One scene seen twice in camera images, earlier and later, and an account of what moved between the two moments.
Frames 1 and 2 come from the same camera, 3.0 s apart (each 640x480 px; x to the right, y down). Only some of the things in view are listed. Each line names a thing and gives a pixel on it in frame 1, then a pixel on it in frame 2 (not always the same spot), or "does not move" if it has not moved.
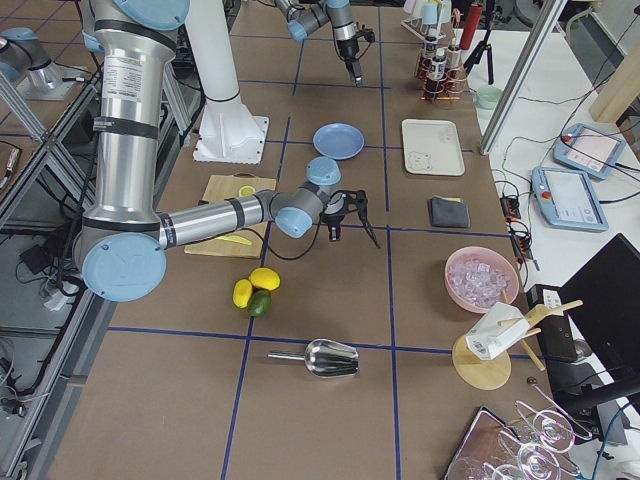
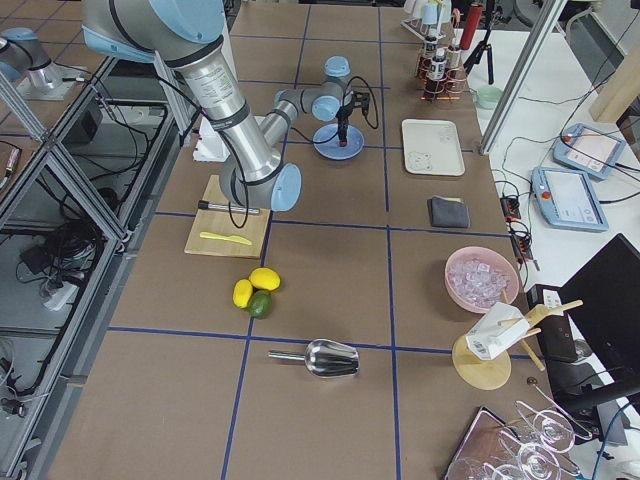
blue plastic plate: x=338 y=141 does not move
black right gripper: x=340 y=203 → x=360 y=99
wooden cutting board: x=223 y=187 does not move
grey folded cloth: x=448 y=212 does not move
